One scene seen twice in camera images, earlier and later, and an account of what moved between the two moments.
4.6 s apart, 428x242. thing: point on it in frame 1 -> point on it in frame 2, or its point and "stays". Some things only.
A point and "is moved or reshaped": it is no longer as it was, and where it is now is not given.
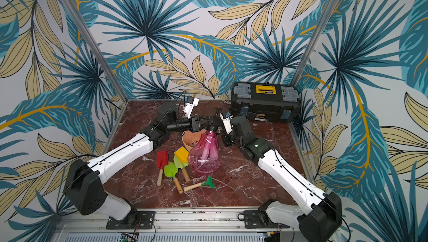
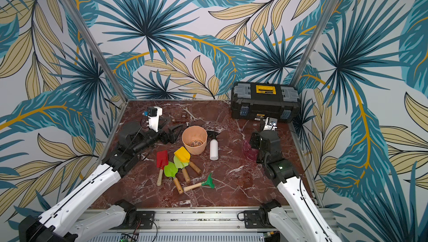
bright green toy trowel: [170, 170] stays
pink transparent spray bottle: [204, 155] is moved or reshaped
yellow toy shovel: [183, 154] stays
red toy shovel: [162, 161] stays
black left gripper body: [186, 124] -> [163, 138]
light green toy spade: [182, 165] stays
